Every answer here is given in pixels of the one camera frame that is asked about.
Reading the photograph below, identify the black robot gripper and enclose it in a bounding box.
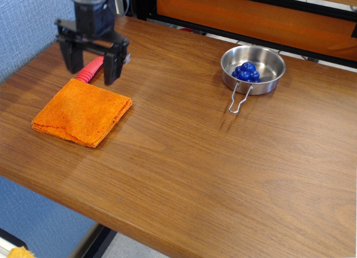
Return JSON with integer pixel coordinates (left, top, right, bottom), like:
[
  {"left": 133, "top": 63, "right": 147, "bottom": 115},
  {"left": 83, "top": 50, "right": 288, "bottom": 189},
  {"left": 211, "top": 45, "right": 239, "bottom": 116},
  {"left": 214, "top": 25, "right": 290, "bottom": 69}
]
[{"left": 55, "top": 0, "right": 129, "bottom": 85}]

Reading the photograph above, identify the orange cloth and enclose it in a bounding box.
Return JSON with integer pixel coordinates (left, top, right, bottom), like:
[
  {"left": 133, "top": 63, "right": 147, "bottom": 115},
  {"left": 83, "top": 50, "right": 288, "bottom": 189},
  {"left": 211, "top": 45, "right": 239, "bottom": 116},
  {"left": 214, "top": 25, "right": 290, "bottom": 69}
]
[{"left": 32, "top": 79, "right": 132, "bottom": 148}]

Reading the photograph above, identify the blue toy grape bunch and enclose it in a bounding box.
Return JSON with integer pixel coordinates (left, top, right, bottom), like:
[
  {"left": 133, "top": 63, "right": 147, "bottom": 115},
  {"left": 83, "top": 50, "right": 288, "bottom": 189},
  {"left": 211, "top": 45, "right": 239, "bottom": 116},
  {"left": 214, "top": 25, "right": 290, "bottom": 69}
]
[{"left": 231, "top": 62, "right": 260, "bottom": 83}]

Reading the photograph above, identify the small steel pan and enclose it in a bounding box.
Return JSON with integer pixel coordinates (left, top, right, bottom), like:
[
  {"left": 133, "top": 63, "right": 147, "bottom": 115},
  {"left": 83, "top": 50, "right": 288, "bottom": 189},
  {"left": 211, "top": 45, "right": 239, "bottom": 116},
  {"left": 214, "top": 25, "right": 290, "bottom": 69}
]
[{"left": 220, "top": 45, "right": 286, "bottom": 114}]

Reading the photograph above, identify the orange back panel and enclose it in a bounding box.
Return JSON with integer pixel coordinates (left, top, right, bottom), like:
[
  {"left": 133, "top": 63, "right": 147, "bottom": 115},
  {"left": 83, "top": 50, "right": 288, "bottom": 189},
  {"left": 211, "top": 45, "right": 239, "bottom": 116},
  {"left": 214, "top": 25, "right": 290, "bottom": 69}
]
[{"left": 157, "top": 0, "right": 356, "bottom": 61}]

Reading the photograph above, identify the orange object at corner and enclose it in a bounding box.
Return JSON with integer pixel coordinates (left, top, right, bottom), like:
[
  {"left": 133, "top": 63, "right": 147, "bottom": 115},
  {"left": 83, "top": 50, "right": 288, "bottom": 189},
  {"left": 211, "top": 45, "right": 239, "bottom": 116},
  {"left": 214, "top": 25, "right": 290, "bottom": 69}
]
[{"left": 7, "top": 247, "right": 35, "bottom": 258}]

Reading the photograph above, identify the red-handled fork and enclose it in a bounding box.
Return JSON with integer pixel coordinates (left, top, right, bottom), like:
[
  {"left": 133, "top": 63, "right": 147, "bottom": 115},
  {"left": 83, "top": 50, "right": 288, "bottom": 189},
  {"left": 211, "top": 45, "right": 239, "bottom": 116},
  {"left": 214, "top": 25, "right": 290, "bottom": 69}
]
[{"left": 76, "top": 56, "right": 104, "bottom": 83}]

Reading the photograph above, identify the table leg frame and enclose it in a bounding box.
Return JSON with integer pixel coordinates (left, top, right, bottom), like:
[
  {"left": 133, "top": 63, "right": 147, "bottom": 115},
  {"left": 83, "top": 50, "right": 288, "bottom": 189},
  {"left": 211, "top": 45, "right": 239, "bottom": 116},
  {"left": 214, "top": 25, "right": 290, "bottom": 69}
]
[{"left": 68, "top": 223, "right": 117, "bottom": 258}]

